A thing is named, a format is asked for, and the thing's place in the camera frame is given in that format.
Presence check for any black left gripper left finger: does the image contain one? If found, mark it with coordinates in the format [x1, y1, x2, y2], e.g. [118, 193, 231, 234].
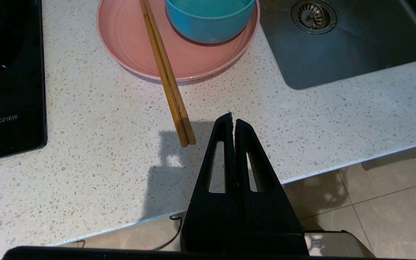
[181, 112, 243, 254]

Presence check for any blue bowl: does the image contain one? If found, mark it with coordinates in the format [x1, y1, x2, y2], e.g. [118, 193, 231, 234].
[164, 0, 257, 44]

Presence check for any brown wooden chopstick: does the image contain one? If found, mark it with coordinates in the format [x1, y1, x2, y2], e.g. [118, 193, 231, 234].
[139, 0, 189, 147]
[143, 0, 197, 146]

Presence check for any pink round plate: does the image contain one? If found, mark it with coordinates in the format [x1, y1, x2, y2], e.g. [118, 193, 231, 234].
[97, 0, 261, 81]

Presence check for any black floor power cable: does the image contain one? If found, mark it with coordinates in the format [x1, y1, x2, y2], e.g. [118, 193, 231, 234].
[150, 213, 185, 252]

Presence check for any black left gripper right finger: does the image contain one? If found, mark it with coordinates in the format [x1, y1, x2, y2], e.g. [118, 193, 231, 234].
[234, 119, 309, 255]

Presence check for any black induction cooktop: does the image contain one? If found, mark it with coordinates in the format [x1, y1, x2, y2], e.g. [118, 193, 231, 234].
[0, 0, 47, 163]

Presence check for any stainless steel sink basin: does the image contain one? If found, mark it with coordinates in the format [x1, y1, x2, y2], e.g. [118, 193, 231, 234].
[258, 0, 416, 90]

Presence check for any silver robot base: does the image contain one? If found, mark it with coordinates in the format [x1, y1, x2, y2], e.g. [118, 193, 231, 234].
[304, 230, 375, 258]

